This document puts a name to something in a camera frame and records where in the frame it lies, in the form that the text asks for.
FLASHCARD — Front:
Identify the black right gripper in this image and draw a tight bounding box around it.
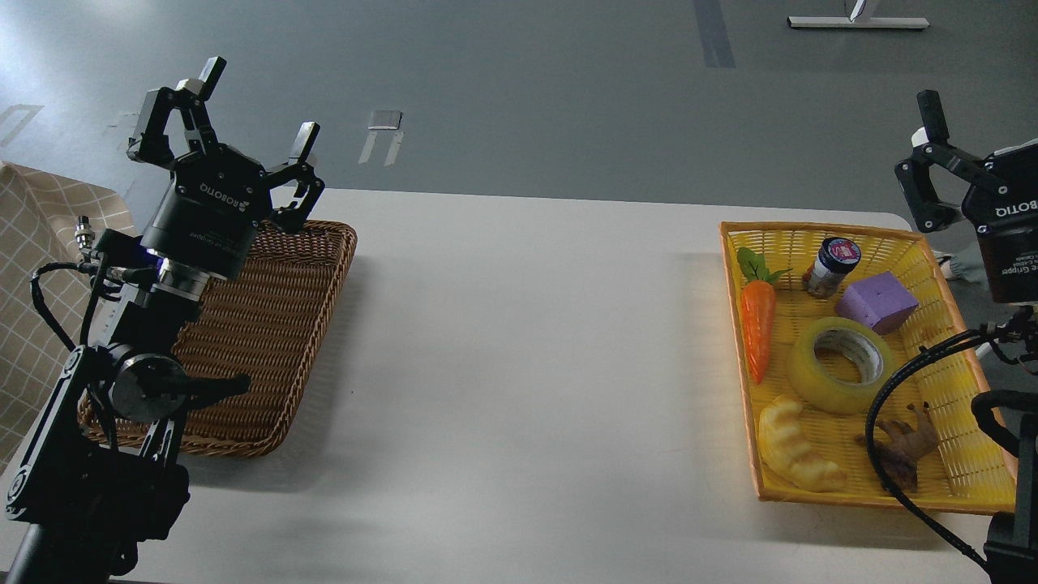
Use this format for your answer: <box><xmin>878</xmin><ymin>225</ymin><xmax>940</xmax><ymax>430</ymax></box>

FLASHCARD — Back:
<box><xmin>894</xmin><ymin>90</ymin><xmax>1038</xmax><ymax>305</ymax></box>

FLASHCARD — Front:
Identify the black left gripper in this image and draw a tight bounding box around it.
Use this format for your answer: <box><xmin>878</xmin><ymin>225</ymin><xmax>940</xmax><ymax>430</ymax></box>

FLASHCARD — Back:
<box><xmin>127</xmin><ymin>56</ymin><xmax>325</xmax><ymax>280</ymax></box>

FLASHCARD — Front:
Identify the yellow tape roll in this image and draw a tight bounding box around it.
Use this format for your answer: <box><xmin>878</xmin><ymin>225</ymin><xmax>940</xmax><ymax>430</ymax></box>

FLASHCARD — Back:
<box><xmin>786</xmin><ymin>316</ymin><xmax>896</xmax><ymax>415</ymax></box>

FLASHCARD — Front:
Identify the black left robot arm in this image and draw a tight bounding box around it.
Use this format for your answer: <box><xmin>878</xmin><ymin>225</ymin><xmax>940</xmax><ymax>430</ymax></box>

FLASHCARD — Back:
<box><xmin>5</xmin><ymin>56</ymin><xmax>325</xmax><ymax>583</ymax></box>

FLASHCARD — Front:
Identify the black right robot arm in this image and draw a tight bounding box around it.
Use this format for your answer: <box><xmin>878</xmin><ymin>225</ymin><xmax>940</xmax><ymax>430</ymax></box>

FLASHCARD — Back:
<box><xmin>894</xmin><ymin>90</ymin><xmax>1037</xmax><ymax>583</ymax></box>

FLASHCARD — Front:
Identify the person in green clothing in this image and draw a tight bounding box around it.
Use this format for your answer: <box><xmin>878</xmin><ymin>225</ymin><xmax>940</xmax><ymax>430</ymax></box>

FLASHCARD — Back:
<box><xmin>934</xmin><ymin>248</ymin><xmax>987</xmax><ymax>285</ymax></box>

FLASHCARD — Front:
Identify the small jar with label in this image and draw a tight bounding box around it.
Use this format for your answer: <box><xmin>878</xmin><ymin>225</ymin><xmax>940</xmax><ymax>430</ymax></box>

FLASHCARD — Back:
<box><xmin>801</xmin><ymin>237</ymin><xmax>863</xmax><ymax>299</ymax></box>

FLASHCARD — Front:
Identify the purple foam block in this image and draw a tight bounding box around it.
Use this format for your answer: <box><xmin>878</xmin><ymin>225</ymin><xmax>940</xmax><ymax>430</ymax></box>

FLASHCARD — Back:
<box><xmin>835</xmin><ymin>271</ymin><xmax>920</xmax><ymax>336</ymax></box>

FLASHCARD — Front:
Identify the brown wicker basket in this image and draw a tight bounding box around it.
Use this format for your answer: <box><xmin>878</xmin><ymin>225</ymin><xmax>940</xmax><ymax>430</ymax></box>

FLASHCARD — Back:
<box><xmin>78</xmin><ymin>219</ymin><xmax>358</xmax><ymax>458</ymax></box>

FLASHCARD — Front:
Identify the beige checkered cloth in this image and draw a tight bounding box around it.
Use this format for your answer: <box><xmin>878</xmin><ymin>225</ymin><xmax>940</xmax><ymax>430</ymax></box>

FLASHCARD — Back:
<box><xmin>0</xmin><ymin>161</ymin><xmax>140</xmax><ymax>471</ymax></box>

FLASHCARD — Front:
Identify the white stand base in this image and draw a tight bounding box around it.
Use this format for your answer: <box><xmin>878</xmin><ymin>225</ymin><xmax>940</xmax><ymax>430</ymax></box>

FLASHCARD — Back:
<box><xmin>786</xmin><ymin>1</ymin><xmax>931</xmax><ymax>31</ymax></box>

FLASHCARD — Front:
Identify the yellow plastic basket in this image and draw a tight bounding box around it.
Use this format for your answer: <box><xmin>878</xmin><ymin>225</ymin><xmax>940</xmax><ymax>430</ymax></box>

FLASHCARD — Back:
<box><xmin>719</xmin><ymin>221</ymin><xmax>1016</xmax><ymax>515</ymax></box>

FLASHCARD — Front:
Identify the orange toy carrot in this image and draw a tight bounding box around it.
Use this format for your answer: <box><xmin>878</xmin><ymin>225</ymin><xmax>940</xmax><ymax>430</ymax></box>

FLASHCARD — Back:
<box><xmin>736</xmin><ymin>247</ymin><xmax>791</xmax><ymax>384</ymax></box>

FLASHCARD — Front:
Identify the brown toy root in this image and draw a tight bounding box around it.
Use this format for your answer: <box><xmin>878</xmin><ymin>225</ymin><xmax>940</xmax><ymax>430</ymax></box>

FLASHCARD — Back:
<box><xmin>874</xmin><ymin>401</ymin><xmax>939</xmax><ymax>494</ymax></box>

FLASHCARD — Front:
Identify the yellow toy croissant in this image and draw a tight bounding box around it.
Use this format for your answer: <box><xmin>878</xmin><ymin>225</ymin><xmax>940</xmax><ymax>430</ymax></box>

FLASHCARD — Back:
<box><xmin>757</xmin><ymin>395</ymin><xmax>847</xmax><ymax>492</ymax></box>

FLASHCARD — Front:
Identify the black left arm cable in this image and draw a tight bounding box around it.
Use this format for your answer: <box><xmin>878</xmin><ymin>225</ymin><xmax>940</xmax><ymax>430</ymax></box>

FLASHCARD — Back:
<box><xmin>29</xmin><ymin>215</ymin><xmax>122</xmax><ymax>358</ymax></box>

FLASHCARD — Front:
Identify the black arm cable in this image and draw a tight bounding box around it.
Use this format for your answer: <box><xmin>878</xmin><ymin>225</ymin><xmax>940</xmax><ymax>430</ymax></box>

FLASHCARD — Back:
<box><xmin>29</xmin><ymin>215</ymin><xmax>122</xmax><ymax>358</ymax></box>
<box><xmin>864</xmin><ymin>319</ymin><xmax>1038</xmax><ymax>573</ymax></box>

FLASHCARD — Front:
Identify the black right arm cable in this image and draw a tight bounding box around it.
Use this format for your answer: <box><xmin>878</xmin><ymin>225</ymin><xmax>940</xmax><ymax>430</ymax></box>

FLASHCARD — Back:
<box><xmin>864</xmin><ymin>319</ymin><xmax>1038</xmax><ymax>573</ymax></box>

